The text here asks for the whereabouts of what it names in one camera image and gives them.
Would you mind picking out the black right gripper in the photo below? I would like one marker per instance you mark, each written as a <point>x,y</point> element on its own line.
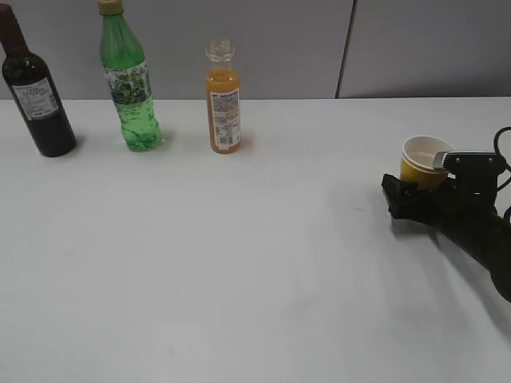
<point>449,203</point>

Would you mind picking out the yellow paper cup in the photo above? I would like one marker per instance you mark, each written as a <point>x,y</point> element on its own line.
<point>417,160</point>

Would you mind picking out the orange juice bottle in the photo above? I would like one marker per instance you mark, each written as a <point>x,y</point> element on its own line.
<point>223,97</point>

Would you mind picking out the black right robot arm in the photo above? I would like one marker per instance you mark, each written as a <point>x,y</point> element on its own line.
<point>488,242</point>

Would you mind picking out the green plastic soda bottle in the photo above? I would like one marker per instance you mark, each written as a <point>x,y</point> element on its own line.
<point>127,74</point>

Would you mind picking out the dark red wine bottle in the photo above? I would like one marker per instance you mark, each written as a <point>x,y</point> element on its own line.
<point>29,80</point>

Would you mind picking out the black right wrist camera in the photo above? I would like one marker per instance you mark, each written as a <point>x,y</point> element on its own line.
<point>476,172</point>

